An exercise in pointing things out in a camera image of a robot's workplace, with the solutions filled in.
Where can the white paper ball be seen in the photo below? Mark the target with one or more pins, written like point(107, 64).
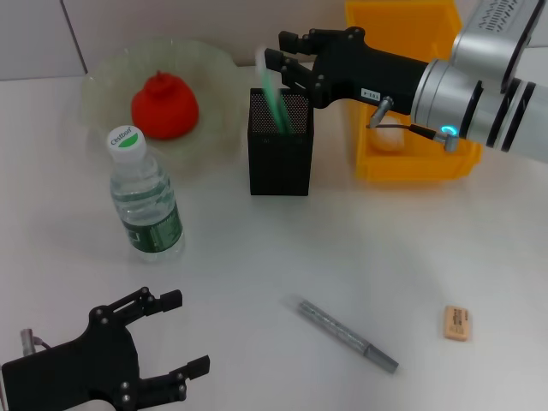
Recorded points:
point(387, 139)

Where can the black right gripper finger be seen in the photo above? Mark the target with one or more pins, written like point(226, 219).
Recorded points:
point(304, 40)
point(295, 73)

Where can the clear glass fruit plate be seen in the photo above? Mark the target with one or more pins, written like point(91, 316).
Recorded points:
point(210, 85)

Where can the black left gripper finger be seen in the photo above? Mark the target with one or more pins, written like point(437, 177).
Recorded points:
point(145, 305)
point(167, 383)

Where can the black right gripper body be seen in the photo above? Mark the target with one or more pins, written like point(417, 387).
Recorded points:
point(368, 73)

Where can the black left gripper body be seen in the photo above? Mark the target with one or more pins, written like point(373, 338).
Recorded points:
point(73, 370)

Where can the silver glitter pen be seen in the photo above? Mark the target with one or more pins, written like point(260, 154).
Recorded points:
point(342, 334)

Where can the black mesh pen holder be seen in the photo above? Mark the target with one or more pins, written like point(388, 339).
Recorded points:
point(280, 167)

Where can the yellow plastic storage bin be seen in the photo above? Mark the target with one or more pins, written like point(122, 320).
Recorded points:
point(406, 167)

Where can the clear green label water bottle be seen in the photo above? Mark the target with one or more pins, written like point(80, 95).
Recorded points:
point(147, 205)

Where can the beige rectangular eraser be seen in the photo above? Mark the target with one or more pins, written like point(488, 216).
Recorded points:
point(456, 323)

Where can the red orange fruit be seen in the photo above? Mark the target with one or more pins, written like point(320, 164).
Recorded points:
point(164, 107)

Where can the mint green utility knife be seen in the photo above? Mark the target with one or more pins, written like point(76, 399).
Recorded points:
point(276, 103)

